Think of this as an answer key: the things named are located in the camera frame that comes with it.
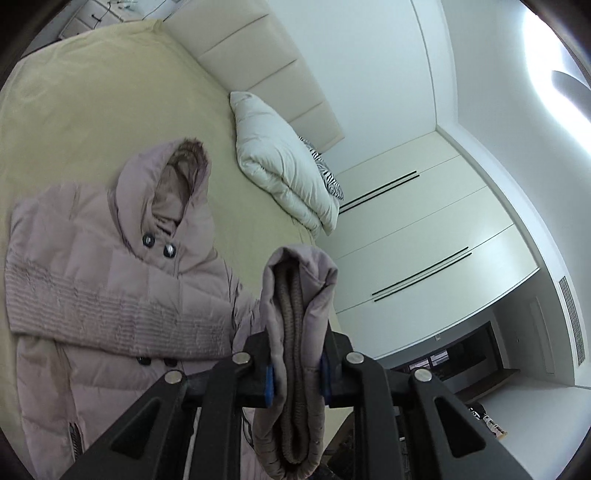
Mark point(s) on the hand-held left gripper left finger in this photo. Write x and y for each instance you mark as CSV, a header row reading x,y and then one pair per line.
x,y
268,384

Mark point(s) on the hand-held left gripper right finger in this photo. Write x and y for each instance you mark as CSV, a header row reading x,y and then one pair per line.
x,y
326,379

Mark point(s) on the pink down jacket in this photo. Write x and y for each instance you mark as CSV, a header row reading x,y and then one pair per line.
x,y
92,277

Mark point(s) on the dark tv cabinet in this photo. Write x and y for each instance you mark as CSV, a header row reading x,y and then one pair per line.
x,y
461,353

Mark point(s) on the white built-in wardrobe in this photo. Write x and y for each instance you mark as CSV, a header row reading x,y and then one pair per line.
x,y
415,221

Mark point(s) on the zebra print pillow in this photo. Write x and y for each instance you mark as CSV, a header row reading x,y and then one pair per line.
x,y
330,180

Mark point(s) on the white folded duvet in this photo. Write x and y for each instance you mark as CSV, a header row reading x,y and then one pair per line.
x,y
277,161

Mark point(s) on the white air vent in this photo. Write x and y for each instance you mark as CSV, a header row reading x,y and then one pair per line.
x,y
571,318

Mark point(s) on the cream padded headboard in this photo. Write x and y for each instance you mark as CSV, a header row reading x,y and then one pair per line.
x,y
258,69

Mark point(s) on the bed with beige sheet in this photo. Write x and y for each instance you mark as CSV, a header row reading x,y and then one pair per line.
x,y
92,115

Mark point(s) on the white nightstand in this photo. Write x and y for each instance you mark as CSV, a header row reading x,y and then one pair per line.
x,y
101,13

